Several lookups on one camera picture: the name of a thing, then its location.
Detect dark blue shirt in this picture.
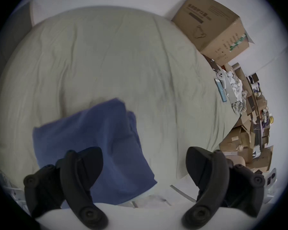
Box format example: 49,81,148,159
33,98,157,205

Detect white hand controller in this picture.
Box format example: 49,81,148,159
217,71,229,89

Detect large brown cardboard carton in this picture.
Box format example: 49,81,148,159
171,0,255,67

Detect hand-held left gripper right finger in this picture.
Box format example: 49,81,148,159
181,147,265,230

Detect pile of cardboard boxes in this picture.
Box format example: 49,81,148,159
218,62,274,173

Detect pale blue flat box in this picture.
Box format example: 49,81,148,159
214,78,228,103

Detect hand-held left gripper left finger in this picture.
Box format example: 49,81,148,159
23,147,109,230

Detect bunched white cloth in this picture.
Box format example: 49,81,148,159
224,70,248,115

